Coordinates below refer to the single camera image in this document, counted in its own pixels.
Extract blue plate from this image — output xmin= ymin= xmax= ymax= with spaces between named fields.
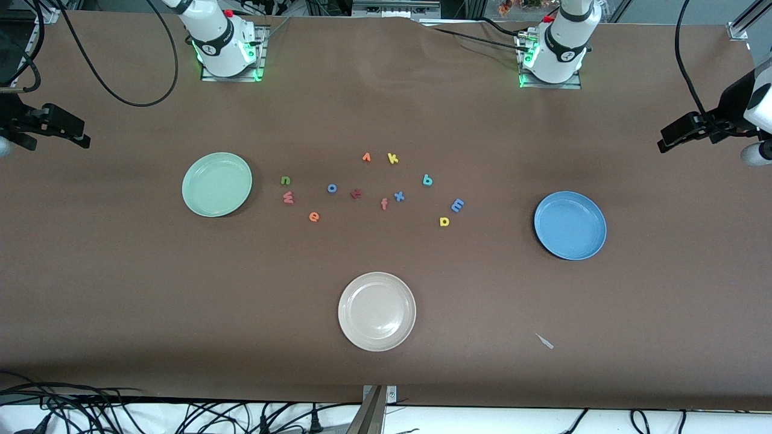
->
xmin=533 ymin=191 xmax=607 ymax=261

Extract brown table cover sheet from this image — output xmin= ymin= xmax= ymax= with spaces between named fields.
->
xmin=0 ymin=9 xmax=772 ymax=412

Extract light green plate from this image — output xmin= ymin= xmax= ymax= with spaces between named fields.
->
xmin=182 ymin=152 xmax=253 ymax=218

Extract orange dried flowers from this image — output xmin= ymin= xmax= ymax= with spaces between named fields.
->
xmin=498 ymin=0 xmax=543 ymax=16

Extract grey metal box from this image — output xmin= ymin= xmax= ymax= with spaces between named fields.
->
xmin=353 ymin=0 xmax=441 ymax=19

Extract beige plate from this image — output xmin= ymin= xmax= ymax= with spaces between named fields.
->
xmin=338 ymin=272 xmax=417 ymax=352

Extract grey metal beam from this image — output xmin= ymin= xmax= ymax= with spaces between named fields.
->
xmin=345 ymin=386 xmax=388 ymax=434

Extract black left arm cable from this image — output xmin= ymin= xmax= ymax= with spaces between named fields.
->
xmin=674 ymin=0 xmax=707 ymax=116

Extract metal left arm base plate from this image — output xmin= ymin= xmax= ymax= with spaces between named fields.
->
xmin=517 ymin=33 xmax=583 ymax=90

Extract black base cable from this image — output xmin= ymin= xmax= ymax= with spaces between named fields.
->
xmin=476 ymin=17 xmax=531 ymax=38
xmin=431 ymin=27 xmax=531 ymax=52

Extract grey metal bracket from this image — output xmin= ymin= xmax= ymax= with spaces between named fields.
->
xmin=362 ymin=385 xmax=398 ymax=404

